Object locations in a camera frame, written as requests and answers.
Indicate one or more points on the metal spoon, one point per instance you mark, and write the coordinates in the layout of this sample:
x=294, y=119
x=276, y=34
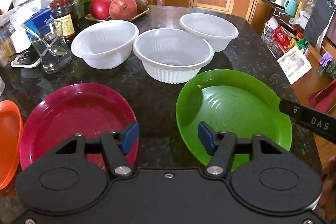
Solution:
x=54, y=50

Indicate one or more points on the orange plastic plate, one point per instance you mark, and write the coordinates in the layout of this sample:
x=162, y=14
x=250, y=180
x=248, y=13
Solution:
x=10, y=136

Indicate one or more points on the green plastic plate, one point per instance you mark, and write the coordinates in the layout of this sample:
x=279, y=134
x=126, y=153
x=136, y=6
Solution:
x=232, y=101

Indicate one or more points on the pink striped apple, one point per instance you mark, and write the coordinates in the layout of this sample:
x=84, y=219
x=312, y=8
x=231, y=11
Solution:
x=123, y=9

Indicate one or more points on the blue tissue pack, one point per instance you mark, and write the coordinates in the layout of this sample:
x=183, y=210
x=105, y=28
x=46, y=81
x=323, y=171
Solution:
x=39, y=22

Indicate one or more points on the magenta plastic plate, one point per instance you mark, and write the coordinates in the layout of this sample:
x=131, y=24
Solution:
x=87, y=108

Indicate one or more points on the white bowl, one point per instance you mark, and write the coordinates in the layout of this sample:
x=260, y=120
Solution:
x=105, y=45
x=217, y=31
x=172, y=56

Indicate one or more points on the person right hand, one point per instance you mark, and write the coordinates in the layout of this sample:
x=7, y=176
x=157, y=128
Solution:
x=327, y=200

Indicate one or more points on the dark sauce jar red lid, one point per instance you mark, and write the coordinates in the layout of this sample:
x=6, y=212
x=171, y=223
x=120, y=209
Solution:
x=65, y=12

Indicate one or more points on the brown kiwi fruit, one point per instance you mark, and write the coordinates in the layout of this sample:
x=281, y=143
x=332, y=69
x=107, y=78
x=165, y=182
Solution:
x=142, y=5

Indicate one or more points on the yellow fruit tray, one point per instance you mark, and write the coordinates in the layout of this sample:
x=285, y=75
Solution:
x=92, y=18

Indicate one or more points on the teal mug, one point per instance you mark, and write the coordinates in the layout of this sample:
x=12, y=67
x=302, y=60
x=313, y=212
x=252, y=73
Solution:
x=290, y=7

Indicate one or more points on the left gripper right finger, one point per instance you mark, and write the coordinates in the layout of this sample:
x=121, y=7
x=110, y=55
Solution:
x=220, y=146

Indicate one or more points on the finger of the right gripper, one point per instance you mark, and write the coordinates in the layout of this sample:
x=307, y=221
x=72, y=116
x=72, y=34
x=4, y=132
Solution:
x=317, y=122

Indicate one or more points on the dark red apple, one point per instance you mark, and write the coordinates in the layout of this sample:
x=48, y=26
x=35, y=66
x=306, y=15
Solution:
x=100, y=9

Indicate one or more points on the clear glass cup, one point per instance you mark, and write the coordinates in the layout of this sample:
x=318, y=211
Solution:
x=54, y=36

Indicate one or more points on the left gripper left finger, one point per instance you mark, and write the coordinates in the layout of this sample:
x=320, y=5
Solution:
x=115, y=146

